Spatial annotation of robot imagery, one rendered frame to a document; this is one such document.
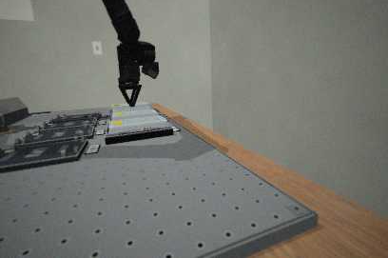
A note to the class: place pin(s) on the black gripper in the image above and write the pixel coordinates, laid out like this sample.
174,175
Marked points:
132,83

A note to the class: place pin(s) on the grey operator panel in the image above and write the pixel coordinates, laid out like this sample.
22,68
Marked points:
12,110

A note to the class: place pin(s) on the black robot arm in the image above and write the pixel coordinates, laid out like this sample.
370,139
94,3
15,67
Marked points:
144,52

